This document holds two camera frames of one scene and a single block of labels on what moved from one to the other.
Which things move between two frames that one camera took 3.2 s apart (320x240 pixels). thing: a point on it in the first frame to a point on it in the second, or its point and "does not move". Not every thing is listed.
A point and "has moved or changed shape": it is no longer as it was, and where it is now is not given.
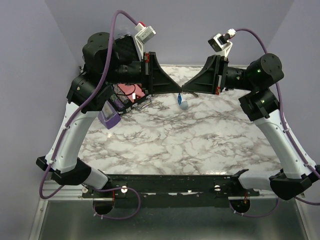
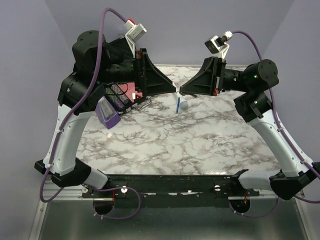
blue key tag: [179, 99] has moved or changed shape
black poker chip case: [126, 96] does not move
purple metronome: [108, 116] does not move
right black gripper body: [224, 65] does not move
